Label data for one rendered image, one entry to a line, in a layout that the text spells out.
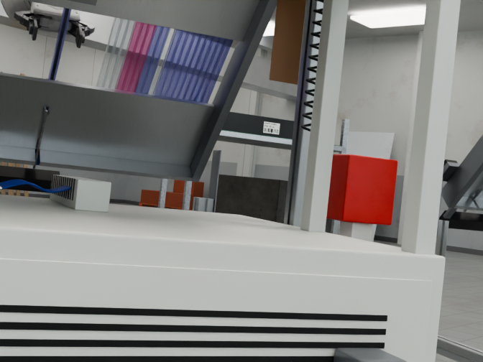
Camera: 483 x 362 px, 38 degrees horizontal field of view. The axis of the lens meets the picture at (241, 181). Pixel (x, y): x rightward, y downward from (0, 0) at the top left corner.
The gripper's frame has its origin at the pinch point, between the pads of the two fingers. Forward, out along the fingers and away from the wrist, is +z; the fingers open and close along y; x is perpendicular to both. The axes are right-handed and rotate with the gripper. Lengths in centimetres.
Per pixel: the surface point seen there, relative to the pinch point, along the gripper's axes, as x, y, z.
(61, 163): 27.0, 4.9, 6.9
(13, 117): 18.1, -6.5, 4.6
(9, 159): 27.1, -6.1, 7.1
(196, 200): 32, 38, 9
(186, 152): 22.1, 33.6, 4.0
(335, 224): 140, 182, -129
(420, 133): -30, 34, 76
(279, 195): 249, 250, -309
